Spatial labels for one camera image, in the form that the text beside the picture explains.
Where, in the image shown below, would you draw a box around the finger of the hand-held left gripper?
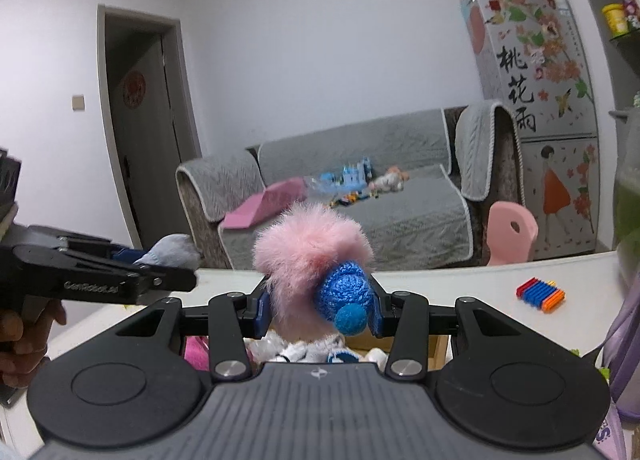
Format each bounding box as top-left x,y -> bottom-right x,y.
30,226 -> 148,266
14,246 -> 198,305

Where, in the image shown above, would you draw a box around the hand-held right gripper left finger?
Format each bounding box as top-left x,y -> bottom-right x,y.
116,280 -> 273,382

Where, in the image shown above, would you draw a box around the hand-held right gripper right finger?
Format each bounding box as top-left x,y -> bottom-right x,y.
369,282 -> 523,382

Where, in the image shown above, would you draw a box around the grey sock roll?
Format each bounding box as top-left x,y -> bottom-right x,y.
134,234 -> 200,271

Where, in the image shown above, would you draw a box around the brown cardboard box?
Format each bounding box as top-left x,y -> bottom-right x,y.
345,335 -> 451,371

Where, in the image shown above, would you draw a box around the pink fluffy sock blue knit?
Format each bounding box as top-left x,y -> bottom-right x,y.
251,202 -> 376,336

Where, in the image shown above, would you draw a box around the white desktop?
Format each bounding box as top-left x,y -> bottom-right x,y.
30,250 -> 631,391

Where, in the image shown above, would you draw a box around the person's left hand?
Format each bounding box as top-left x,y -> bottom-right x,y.
0,312 -> 65,389

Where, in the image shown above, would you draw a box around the blue white sock roll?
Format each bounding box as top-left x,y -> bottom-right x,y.
244,330 -> 396,366

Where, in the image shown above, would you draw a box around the dark grey door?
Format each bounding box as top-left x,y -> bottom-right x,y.
97,4 -> 203,266

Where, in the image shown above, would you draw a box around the grey quilted sofa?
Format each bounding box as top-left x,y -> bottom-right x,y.
175,100 -> 523,271

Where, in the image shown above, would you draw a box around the pink flat book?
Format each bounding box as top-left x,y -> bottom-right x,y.
220,177 -> 308,230

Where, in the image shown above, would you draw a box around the small colourful toy pieces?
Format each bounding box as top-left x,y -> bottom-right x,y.
330,192 -> 373,206

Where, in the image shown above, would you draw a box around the small plush toy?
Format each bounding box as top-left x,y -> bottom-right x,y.
369,166 -> 408,193

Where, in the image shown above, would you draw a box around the blue toy castle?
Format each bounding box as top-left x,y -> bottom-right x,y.
320,157 -> 375,191

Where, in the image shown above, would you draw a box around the red round door decoration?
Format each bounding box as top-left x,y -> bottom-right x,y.
122,71 -> 147,110

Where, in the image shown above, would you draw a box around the blue orange toy block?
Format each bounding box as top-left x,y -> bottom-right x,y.
516,277 -> 567,314

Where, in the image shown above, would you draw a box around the flower sticker fridge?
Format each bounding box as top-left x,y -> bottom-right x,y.
460,0 -> 601,261

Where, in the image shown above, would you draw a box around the purple water bottle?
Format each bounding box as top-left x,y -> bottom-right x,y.
592,285 -> 640,460

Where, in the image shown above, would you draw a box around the yellow plastic container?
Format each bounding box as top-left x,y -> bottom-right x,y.
601,2 -> 632,37

